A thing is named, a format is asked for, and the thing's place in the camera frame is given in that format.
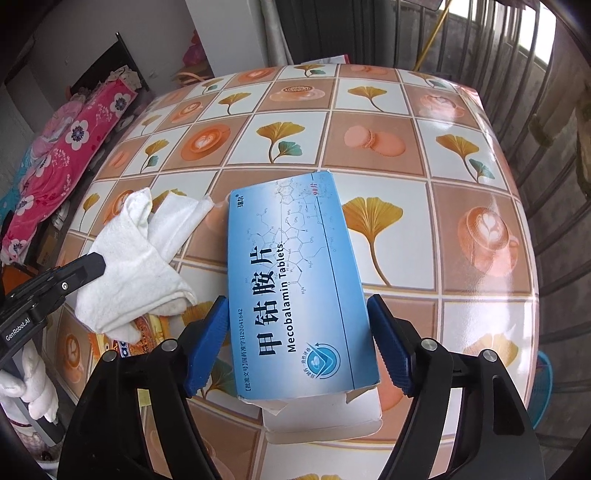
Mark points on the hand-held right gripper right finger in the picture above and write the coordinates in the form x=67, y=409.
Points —
x=390, y=346

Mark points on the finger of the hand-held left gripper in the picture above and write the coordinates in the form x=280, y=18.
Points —
x=81, y=272

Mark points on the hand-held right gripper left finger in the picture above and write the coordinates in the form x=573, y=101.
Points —
x=207, y=346

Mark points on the white towel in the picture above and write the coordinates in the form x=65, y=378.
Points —
x=124, y=267

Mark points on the blue medicine box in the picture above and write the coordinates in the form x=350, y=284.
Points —
x=295, y=277

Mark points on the person's left hand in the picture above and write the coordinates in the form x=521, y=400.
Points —
x=32, y=392

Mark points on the yellow noodle packet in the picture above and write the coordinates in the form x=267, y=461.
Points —
x=147, y=330

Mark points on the leaf and coffee print tablecloth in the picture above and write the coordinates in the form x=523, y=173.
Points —
x=461, y=323

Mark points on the pink floral blanket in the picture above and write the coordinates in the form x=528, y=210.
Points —
x=69, y=152

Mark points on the black bed headboard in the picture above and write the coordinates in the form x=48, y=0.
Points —
x=124, y=55

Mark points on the pink plastic bag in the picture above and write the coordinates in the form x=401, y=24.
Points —
x=196, y=53

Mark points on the white plastic package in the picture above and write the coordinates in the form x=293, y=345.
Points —
x=332, y=59

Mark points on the yellow stick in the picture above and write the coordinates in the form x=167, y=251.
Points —
x=431, y=41

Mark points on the metal window railing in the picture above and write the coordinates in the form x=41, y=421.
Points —
x=496, y=55

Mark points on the black fabric cover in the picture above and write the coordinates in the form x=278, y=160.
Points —
x=369, y=32

